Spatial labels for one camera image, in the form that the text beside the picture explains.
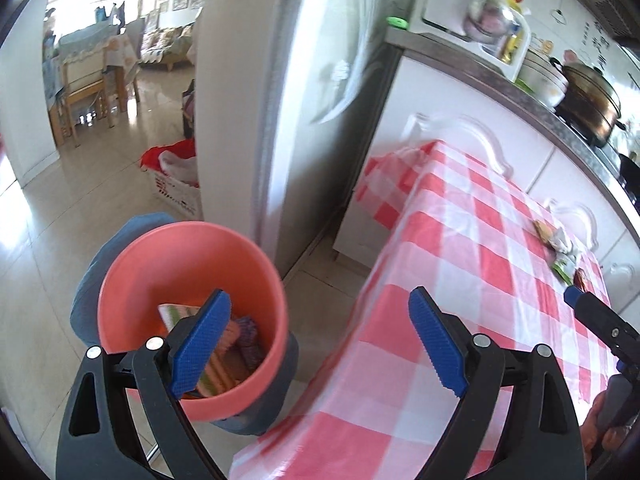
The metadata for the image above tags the orange plastic trash bucket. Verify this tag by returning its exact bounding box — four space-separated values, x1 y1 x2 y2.
98 221 288 422

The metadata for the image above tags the person's right hand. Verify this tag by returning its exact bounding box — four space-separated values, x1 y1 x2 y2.
579 388 632 466

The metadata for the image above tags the food scraps pile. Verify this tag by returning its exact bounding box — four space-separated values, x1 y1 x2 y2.
533 220 587 292

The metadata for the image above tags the blue stool under bucket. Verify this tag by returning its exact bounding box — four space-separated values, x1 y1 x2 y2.
70 212 298 436

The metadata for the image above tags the striped wrapper in bucket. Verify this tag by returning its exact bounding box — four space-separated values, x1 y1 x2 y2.
157 304 250 399

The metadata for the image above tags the red white checkered tablecloth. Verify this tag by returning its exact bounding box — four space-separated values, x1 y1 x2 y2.
230 141 615 479

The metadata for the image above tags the dark cooking pot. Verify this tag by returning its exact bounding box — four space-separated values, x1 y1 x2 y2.
550 58 626 148

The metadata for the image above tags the red white box on floor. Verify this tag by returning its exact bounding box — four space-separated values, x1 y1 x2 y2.
140 139 203 220

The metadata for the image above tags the wooden chair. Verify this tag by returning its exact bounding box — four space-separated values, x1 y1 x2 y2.
49 48 114 146

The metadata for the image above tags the white dish rack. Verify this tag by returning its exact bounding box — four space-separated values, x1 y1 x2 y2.
410 0 532 81

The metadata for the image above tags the green object on counter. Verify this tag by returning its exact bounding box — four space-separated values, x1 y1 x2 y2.
386 16 408 30

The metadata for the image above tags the dining table with cloth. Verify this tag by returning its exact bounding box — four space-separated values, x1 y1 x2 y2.
58 20 144 112

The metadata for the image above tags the sofa with cushions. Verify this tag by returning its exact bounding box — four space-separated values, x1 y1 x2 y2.
139 22 195 72

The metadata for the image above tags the white refrigerator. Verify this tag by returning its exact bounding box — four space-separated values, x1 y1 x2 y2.
195 0 411 273

